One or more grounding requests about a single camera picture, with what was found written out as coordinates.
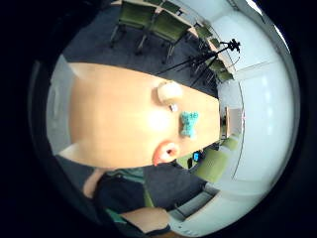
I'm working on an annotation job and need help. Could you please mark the cream white bowl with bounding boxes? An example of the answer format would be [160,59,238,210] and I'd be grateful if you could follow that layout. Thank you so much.
[156,80,183,104]

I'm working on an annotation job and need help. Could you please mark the pink orange bowl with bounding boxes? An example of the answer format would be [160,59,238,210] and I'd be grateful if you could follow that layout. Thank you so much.
[152,141,181,167]

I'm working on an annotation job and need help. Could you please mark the green chair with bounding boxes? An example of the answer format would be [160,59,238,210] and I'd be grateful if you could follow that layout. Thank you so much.
[193,148,231,183]

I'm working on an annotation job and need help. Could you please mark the black tripod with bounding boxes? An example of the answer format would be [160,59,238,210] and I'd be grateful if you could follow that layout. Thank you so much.
[156,46,236,88]

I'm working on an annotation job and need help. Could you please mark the wooden lectern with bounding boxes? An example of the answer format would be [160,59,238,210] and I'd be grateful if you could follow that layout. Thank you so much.
[224,106,244,139]

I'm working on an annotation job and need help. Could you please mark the row of green chairs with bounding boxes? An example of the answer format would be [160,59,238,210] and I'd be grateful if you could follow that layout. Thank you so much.
[109,0,236,83]

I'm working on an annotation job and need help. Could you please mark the black camera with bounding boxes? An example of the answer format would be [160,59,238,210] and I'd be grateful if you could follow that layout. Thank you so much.
[227,38,242,54]

